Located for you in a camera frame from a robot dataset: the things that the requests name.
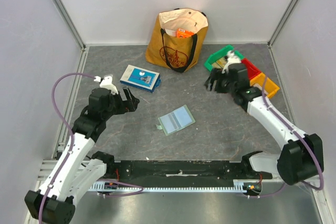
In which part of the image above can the green card holder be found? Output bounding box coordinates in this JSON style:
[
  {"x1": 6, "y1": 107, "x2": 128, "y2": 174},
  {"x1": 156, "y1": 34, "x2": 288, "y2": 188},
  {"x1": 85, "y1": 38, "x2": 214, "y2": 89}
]
[{"x1": 156, "y1": 105, "x2": 195, "y2": 136}]

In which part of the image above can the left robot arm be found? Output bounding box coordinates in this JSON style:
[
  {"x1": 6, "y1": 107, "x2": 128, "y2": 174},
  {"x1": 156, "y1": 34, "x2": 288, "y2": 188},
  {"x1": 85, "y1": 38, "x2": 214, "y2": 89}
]
[{"x1": 25, "y1": 88, "x2": 140, "y2": 223}]

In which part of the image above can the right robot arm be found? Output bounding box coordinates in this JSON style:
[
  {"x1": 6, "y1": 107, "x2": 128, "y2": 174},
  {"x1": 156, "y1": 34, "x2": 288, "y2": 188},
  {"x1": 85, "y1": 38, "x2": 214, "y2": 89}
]
[{"x1": 205, "y1": 63, "x2": 324, "y2": 190}]

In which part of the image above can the gold card in green bin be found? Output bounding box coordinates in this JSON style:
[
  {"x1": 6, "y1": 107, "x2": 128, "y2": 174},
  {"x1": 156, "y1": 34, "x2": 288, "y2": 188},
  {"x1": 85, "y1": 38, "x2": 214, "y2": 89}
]
[{"x1": 212, "y1": 57, "x2": 227, "y2": 69}]

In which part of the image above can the green plastic bin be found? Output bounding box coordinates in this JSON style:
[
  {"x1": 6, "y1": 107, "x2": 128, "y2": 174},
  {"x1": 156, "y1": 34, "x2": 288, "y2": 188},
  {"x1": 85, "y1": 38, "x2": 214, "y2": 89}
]
[{"x1": 204, "y1": 45, "x2": 244, "y2": 71}]

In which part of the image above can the blue white product box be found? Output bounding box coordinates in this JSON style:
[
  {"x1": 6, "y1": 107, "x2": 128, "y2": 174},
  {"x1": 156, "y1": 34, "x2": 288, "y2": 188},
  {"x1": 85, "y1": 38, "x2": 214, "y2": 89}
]
[{"x1": 120, "y1": 65, "x2": 161, "y2": 93}]

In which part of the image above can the red plastic bin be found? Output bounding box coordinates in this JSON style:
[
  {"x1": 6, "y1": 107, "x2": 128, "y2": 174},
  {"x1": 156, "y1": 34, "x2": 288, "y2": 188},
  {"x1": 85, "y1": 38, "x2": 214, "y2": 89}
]
[{"x1": 241, "y1": 58, "x2": 261, "y2": 80}]

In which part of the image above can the yellow plastic bin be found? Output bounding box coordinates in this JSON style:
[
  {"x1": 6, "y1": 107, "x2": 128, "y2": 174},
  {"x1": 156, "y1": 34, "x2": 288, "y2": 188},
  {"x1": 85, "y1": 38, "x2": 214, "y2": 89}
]
[{"x1": 250, "y1": 72, "x2": 280, "y2": 99}]

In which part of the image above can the orange box in bag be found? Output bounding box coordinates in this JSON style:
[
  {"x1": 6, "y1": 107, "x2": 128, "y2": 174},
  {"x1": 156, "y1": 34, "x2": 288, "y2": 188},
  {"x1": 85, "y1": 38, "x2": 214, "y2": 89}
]
[{"x1": 176, "y1": 28, "x2": 194, "y2": 38}]

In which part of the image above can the brown tote bag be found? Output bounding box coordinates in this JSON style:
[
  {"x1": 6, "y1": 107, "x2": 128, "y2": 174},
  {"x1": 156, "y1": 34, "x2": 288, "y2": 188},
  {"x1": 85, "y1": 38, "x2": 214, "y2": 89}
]
[{"x1": 145, "y1": 8, "x2": 208, "y2": 73}]

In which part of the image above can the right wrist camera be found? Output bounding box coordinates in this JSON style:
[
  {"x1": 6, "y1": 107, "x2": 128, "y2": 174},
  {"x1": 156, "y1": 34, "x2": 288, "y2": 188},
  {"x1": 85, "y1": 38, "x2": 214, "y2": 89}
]
[{"x1": 222, "y1": 50, "x2": 241, "y2": 73}]

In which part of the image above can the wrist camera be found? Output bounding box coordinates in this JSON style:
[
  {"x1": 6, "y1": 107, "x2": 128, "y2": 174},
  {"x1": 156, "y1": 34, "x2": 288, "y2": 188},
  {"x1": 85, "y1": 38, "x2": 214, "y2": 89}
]
[
  {"x1": 94, "y1": 74, "x2": 118, "y2": 95},
  {"x1": 222, "y1": 50, "x2": 241, "y2": 73}
]

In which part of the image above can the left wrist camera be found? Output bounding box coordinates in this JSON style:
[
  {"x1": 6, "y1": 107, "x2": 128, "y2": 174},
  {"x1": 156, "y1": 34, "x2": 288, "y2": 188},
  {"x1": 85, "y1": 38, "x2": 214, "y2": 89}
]
[{"x1": 94, "y1": 74, "x2": 118, "y2": 95}]

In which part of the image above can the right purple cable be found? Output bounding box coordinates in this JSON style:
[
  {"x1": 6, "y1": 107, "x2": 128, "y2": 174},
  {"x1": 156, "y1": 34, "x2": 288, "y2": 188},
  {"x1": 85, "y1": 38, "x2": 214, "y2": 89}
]
[{"x1": 246, "y1": 76, "x2": 325, "y2": 199}]

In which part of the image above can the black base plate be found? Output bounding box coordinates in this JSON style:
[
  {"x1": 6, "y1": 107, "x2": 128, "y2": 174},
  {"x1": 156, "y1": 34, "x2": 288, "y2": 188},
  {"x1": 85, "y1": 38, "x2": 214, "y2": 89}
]
[{"x1": 107, "y1": 160, "x2": 272, "y2": 180}]

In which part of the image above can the slotted cable duct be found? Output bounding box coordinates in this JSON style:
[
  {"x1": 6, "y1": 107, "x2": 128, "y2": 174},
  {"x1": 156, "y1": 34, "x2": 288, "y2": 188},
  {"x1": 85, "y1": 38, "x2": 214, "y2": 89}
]
[{"x1": 88, "y1": 181, "x2": 247, "y2": 193}]

